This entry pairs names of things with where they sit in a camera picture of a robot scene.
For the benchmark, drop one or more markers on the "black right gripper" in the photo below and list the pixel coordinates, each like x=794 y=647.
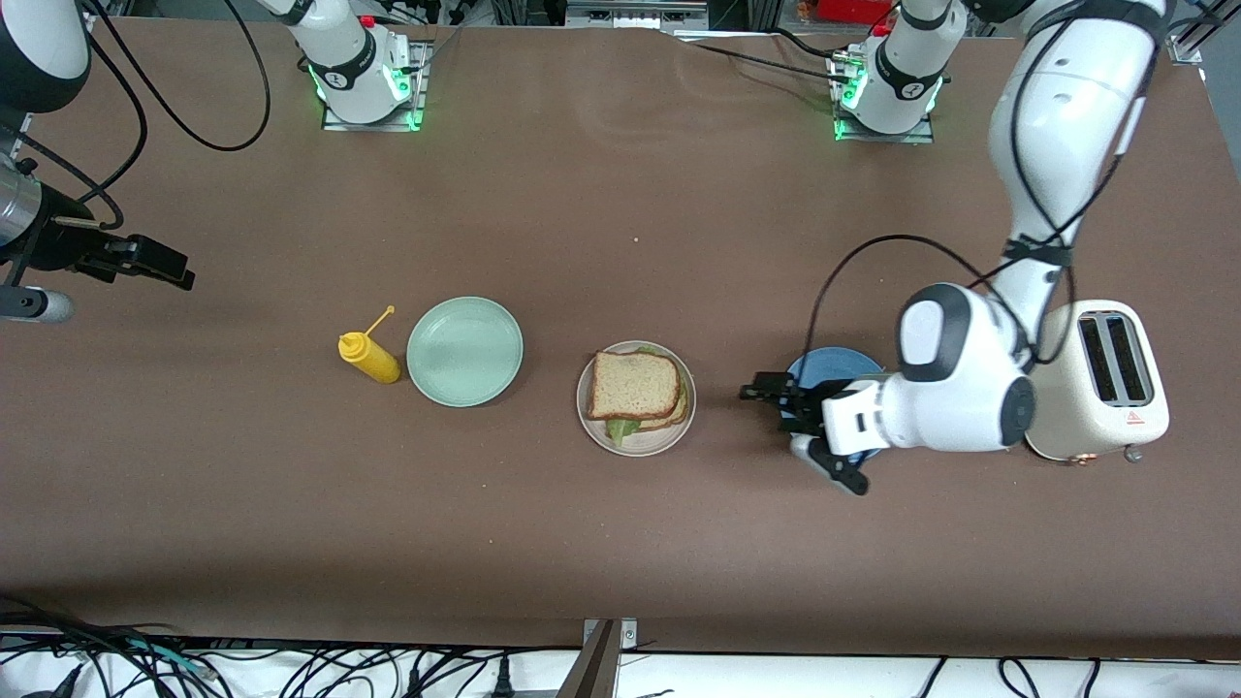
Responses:
x=60 y=246

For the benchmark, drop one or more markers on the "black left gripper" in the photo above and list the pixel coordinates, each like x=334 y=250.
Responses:
x=804 y=403

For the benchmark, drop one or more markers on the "light crust bread slice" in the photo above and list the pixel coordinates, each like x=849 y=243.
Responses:
x=681 y=407

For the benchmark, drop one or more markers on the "dark crust bread slice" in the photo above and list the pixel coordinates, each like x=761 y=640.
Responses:
x=635 y=385

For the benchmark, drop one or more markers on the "green lettuce leaf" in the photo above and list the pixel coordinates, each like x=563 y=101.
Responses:
x=620 y=428

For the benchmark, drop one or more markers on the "yellow squeeze bottle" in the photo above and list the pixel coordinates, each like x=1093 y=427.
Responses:
x=378 y=366

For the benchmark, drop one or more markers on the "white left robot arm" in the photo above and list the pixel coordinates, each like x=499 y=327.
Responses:
x=1057 y=126

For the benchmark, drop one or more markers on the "blue plate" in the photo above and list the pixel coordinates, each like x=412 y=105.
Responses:
x=834 y=364

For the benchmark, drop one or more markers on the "beige plate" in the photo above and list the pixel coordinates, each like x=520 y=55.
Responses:
x=669 y=441

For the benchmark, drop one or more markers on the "green plate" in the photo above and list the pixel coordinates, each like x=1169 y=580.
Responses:
x=465 y=351

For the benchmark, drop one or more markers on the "white toaster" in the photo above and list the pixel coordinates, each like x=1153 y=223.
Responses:
x=1105 y=417

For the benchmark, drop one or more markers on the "red box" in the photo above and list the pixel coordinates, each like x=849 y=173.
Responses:
x=853 y=10

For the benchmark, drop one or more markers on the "black power plug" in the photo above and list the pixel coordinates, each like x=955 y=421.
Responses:
x=503 y=679

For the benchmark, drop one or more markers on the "aluminium profile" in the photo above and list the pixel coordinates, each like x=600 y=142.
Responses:
x=1188 y=48

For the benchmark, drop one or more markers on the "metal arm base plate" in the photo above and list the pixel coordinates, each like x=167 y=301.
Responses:
x=921 y=138
x=334 y=121

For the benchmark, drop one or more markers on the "small metal bracket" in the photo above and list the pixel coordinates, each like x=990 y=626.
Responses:
x=628 y=635

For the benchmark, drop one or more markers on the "grey metal post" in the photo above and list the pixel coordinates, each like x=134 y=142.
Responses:
x=593 y=669

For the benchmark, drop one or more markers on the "silver metal frame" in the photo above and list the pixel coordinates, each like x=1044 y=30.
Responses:
x=635 y=15

